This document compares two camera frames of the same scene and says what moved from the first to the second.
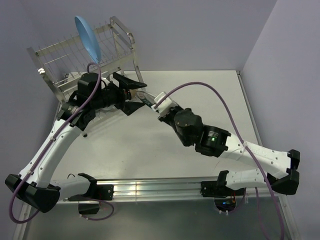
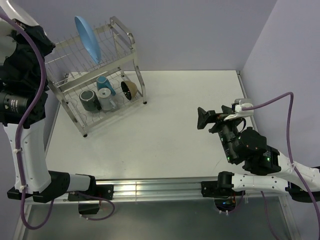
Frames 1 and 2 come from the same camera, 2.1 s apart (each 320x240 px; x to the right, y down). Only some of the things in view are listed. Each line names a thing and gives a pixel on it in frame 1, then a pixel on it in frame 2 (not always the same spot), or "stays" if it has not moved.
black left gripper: (128, 107) -> (47, 46)
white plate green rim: (147, 98) -> (14, 12)
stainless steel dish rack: (61, 64) stays
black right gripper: (166, 117) -> (205, 116)
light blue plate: (89, 38) stays
